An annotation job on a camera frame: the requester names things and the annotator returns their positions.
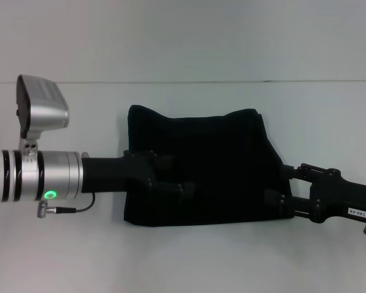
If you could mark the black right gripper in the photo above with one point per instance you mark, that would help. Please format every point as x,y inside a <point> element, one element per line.
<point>332,195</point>

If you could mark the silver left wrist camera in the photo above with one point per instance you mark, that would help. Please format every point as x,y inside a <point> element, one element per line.
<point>42,103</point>

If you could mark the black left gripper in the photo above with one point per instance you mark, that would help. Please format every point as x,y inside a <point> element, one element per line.
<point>109,175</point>

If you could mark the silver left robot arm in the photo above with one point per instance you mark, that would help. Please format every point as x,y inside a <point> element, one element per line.
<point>36,176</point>

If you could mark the black shirt with white print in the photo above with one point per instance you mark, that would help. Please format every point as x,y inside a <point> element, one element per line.
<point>225,158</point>

